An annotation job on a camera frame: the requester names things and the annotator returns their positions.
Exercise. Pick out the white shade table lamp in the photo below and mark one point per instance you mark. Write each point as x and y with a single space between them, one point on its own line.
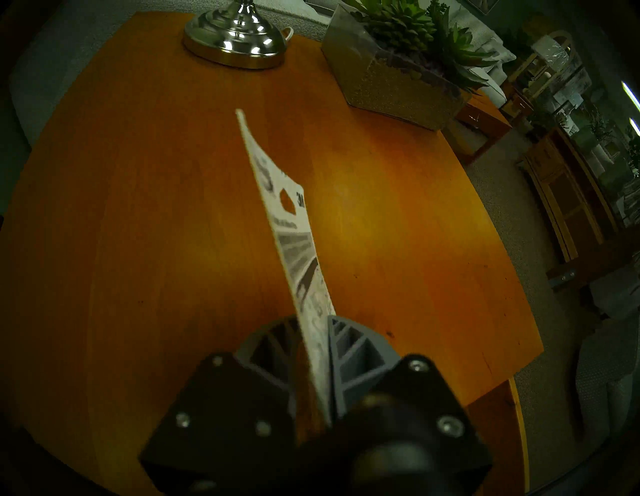
235 42

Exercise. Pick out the arched wooden cabinet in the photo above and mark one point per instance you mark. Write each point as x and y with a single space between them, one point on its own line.
555 70

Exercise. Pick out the wooden sideboard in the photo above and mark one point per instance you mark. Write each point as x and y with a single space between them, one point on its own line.
565 200

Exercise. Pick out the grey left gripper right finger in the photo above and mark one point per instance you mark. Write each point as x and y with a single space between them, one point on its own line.
400 400

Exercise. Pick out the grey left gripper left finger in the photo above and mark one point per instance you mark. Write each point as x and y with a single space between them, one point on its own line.
225 425

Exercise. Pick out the orange wooden end table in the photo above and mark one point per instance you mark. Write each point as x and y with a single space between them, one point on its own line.
150 225

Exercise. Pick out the succulent planter box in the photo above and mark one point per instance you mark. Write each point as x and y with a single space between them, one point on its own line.
400 85

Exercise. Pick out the large Command hooks card package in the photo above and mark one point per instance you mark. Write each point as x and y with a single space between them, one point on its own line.
290 240

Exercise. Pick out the wooden coffee table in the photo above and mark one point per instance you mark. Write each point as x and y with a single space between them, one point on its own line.
482 117

